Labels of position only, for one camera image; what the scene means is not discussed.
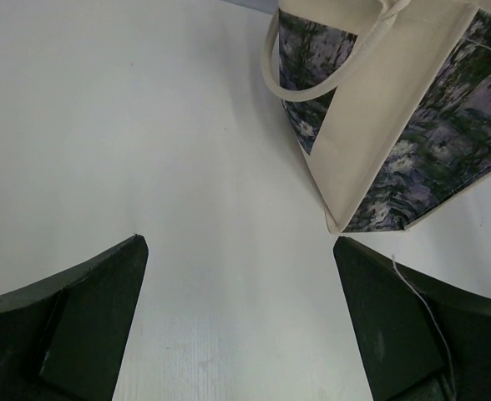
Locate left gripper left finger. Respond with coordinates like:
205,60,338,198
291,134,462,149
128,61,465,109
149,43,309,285
0,235,149,400

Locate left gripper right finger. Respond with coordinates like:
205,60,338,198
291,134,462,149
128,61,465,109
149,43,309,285
333,236,491,400

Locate cream canvas tote bag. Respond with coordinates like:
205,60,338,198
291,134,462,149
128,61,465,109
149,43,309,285
261,1,491,234

